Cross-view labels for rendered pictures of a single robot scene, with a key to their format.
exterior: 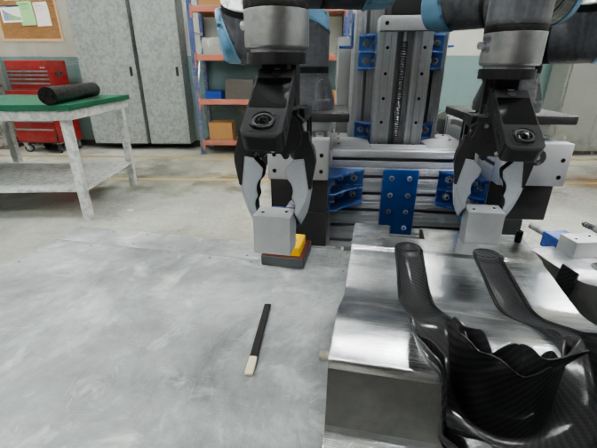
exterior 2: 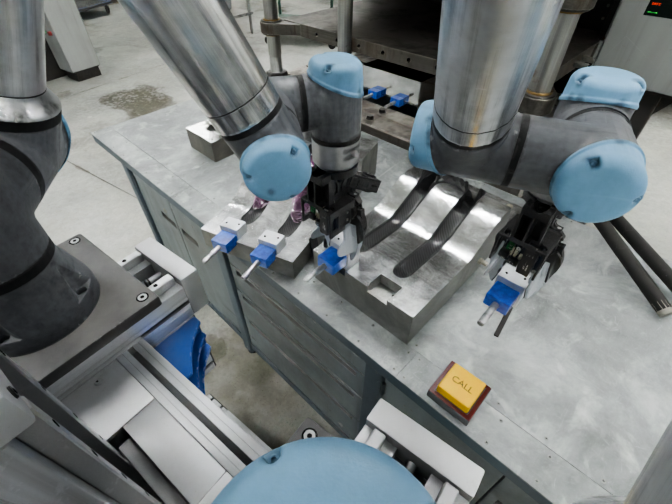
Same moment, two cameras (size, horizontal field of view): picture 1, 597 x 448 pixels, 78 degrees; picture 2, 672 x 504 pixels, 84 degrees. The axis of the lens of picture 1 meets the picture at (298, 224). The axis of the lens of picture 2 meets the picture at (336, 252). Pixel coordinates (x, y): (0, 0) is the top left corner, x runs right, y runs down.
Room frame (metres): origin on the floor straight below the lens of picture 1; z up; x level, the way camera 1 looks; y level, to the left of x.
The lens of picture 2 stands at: (0.99, 0.00, 1.45)
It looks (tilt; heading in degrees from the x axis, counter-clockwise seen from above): 44 degrees down; 212
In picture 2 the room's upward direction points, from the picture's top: straight up
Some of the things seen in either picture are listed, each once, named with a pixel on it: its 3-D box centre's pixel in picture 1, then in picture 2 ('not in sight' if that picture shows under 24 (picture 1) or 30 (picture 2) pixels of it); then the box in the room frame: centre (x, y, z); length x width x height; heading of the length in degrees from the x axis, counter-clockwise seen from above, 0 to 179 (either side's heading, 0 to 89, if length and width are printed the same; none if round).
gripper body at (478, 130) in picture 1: (496, 114); (333, 194); (0.55, -0.29, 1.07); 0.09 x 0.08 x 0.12; 168
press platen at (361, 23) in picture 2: not in sight; (432, 50); (-0.68, -0.56, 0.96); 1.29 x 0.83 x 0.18; 78
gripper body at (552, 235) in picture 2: (279, 105); (534, 228); (0.48, 0.02, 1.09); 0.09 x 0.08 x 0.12; 168
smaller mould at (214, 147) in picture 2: not in sight; (225, 134); (0.16, -0.97, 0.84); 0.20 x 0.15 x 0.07; 168
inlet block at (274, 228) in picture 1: (283, 217); (498, 301); (0.50, 0.02, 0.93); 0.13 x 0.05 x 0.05; 168
